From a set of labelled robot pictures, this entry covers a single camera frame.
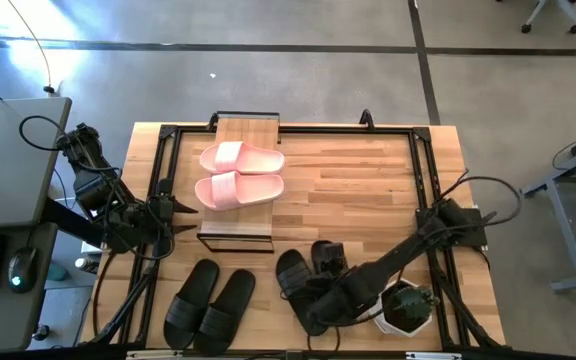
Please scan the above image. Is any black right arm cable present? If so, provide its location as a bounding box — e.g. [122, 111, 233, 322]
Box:
[435, 168, 523, 229]

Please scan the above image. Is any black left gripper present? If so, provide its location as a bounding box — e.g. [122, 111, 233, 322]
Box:
[148, 177, 200, 259]

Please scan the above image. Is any large grey desk top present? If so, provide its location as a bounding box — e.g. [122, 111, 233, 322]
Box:
[0, 97, 73, 229]

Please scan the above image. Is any black aluminium rig frame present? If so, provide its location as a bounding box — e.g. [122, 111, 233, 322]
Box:
[85, 122, 507, 351]

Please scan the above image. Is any thin floor cable with plug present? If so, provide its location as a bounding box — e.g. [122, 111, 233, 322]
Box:
[6, 0, 58, 96]

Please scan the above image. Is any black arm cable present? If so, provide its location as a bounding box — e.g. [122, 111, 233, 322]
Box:
[435, 168, 523, 229]
[17, 115, 69, 151]

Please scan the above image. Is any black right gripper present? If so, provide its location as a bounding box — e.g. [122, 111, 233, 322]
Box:
[307, 269, 382, 326]

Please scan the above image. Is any silver metal bracket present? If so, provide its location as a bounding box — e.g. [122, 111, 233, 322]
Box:
[405, 351, 463, 360]
[126, 349, 184, 360]

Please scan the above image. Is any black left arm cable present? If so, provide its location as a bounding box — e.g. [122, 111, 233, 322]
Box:
[17, 115, 69, 151]

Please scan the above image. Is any small teal object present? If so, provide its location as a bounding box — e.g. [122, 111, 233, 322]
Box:
[46, 262, 72, 282]

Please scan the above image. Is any black slide sandal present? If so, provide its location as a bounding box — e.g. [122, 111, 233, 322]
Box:
[163, 258, 221, 350]
[310, 239, 350, 277]
[275, 248, 330, 337]
[193, 269, 257, 357]

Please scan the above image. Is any small white-capped bottle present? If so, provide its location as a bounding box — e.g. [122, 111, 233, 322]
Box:
[74, 256, 100, 275]

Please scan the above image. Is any small green cactus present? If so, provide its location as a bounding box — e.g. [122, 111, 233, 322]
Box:
[392, 283, 441, 321]

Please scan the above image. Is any black metal bar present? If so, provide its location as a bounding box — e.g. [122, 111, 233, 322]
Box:
[42, 197, 107, 247]

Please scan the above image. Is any office chair base with castors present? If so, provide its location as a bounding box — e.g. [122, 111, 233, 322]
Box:
[520, 0, 576, 35]

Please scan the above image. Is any pink slide sandal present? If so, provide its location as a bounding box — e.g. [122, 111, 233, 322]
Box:
[194, 170, 285, 212]
[198, 140, 286, 176]

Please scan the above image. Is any white hexagonal planter pot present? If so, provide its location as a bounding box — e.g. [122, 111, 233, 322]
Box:
[371, 278, 434, 337]

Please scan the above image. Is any black computer mouse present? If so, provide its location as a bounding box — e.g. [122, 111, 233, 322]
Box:
[7, 248, 39, 294]

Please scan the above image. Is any wooden shelf with black frame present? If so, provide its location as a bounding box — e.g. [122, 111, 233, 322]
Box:
[196, 110, 282, 254]

